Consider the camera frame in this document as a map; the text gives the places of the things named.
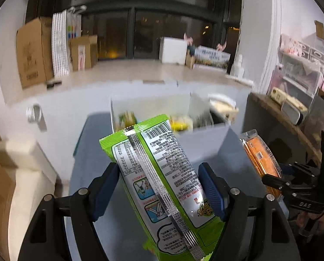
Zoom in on white storage box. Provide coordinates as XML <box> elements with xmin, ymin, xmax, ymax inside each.
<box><xmin>110</xmin><ymin>93</ymin><xmax>230</xmax><ymax>163</ymax></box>

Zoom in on white tape roll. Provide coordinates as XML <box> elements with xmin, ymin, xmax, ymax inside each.
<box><xmin>26</xmin><ymin>104</ymin><xmax>43</xmax><ymax>123</ymax></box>

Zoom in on green white snack bag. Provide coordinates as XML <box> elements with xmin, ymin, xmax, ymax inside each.
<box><xmin>100</xmin><ymin>114</ymin><xmax>224</xmax><ymax>260</ymax></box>

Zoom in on white foam box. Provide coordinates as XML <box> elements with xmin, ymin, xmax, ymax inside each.
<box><xmin>159</xmin><ymin>37</ymin><xmax>188</xmax><ymax>65</ymax></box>

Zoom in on dotted white paper bag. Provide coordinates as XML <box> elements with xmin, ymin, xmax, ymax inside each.
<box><xmin>51</xmin><ymin>5</ymin><xmax>87</xmax><ymax>78</ymax></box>

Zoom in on cream sofa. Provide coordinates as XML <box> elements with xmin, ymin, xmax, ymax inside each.
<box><xmin>0</xmin><ymin>140</ymin><xmax>57</xmax><ymax>260</ymax></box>

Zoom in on tall cardboard box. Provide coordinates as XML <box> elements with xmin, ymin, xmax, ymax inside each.
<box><xmin>16</xmin><ymin>17</ymin><xmax>53</xmax><ymax>89</ymax></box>

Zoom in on orange cake clear packet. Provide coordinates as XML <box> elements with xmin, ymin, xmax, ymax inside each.
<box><xmin>239</xmin><ymin>129</ymin><xmax>283</xmax><ymax>199</ymax></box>

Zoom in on yellow snack bag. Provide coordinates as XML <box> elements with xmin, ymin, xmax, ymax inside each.
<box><xmin>169</xmin><ymin>115</ymin><xmax>193</xmax><ymax>132</ymax></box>

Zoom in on person right hand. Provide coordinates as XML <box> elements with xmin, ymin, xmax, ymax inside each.
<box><xmin>296</xmin><ymin>211</ymin><xmax>324</xmax><ymax>234</ymax></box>

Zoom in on black scissors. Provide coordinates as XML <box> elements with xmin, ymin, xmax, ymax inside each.
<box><xmin>46</xmin><ymin>81</ymin><xmax>62</xmax><ymax>90</ymax></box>

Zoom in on blue grey table cloth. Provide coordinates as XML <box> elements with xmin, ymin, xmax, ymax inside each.
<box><xmin>65</xmin><ymin>112</ymin><xmax>291</xmax><ymax>261</ymax></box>

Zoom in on landscape printed long box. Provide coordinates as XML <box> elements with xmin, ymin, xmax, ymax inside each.
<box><xmin>194</xmin><ymin>46</ymin><xmax>231</xmax><ymax>72</ymax></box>

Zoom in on small open cardboard box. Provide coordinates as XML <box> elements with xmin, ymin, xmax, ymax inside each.
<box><xmin>70</xmin><ymin>35</ymin><xmax>98</xmax><ymax>71</ymax></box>

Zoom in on yellow tissue pack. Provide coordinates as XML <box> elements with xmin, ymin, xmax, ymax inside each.
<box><xmin>208</xmin><ymin>94</ymin><xmax>239</xmax><ymax>124</ymax></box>

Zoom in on wooden side table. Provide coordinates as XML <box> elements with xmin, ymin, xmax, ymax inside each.
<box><xmin>249</xmin><ymin>92</ymin><xmax>322</xmax><ymax>167</ymax></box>

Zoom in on clear drawer organizer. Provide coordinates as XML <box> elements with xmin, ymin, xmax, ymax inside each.
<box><xmin>267</xmin><ymin>34</ymin><xmax>324</xmax><ymax>107</ymax></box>

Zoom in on white spray bottle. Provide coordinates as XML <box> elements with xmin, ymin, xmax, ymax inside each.
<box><xmin>230</xmin><ymin>54</ymin><xmax>244</xmax><ymax>78</ymax></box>

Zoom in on green pea snack packet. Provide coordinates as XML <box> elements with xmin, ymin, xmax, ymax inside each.
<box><xmin>118</xmin><ymin>111</ymin><xmax>137</xmax><ymax>130</ymax></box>

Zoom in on grey desk clock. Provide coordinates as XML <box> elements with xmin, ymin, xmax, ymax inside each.
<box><xmin>281</xmin><ymin>101</ymin><xmax>303</xmax><ymax>125</ymax></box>

